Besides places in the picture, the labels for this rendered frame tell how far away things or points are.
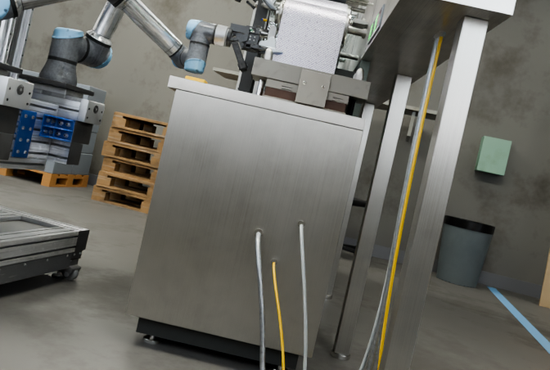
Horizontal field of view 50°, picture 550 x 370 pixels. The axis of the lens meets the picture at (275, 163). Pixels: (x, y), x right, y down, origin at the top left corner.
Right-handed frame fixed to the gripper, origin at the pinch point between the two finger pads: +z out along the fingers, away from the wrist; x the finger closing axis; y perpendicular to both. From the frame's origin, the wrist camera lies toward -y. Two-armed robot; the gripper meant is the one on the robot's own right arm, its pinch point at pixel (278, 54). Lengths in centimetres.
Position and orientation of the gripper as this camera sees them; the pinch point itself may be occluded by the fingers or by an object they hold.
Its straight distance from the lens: 222.2
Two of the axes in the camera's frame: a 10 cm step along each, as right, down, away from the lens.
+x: 0.3, 0.0, 10.0
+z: 9.8, 2.2, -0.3
